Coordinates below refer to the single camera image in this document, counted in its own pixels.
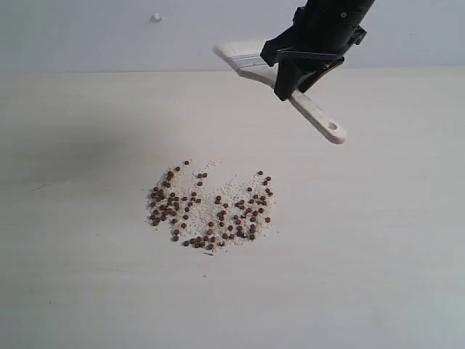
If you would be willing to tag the brown beans and crumbs pile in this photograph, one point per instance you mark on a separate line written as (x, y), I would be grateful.
(201, 215)

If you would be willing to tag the small white wall plug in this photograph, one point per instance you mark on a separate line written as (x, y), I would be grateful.
(156, 18)

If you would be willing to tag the white wooden paint brush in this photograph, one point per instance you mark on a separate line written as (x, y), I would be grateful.
(244, 58)

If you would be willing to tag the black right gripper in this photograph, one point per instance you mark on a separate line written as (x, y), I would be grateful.
(322, 30)

